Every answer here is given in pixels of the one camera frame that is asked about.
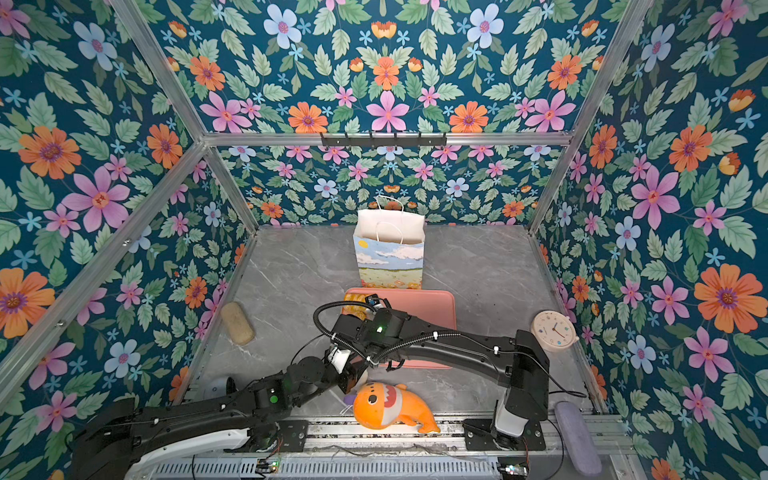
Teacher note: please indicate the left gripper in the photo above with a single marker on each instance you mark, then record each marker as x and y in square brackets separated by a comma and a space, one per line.
[351, 377]

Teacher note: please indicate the landscape print paper bag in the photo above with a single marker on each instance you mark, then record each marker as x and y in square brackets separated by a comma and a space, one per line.
[389, 244]

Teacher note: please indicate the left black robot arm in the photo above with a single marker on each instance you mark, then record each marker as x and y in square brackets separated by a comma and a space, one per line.
[123, 436]

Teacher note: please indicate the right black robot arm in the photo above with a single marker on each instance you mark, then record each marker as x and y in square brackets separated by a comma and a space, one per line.
[518, 364]

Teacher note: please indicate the braided glazed fake bread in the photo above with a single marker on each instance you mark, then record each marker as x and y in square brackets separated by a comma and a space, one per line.
[356, 310]

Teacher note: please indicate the orange shark plush toy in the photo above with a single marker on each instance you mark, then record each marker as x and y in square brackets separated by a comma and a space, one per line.
[377, 406]

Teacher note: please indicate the pink plastic tray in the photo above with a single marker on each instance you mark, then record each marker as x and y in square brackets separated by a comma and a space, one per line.
[436, 307]

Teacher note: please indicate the cream round alarm clock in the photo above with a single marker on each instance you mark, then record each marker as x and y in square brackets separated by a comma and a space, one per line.
[554, 331]

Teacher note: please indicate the lavender cylinder object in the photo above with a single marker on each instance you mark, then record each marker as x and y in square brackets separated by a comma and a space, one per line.
[577, 440]

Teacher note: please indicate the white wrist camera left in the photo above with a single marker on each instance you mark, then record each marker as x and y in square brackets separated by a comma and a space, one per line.
[341, 360]

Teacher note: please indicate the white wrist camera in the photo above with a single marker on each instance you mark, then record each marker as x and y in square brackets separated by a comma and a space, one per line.
[341, 360]
[375, 302]

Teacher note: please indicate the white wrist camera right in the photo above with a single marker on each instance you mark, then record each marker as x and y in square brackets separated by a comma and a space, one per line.
[375, 302]

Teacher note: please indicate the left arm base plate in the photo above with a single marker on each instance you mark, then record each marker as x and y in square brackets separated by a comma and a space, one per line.
[278, 437]

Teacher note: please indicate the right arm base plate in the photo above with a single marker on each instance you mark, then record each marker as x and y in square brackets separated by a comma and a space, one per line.
[480, 435]

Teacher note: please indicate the black hook rail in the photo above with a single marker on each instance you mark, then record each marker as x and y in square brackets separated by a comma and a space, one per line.
[371, 140]

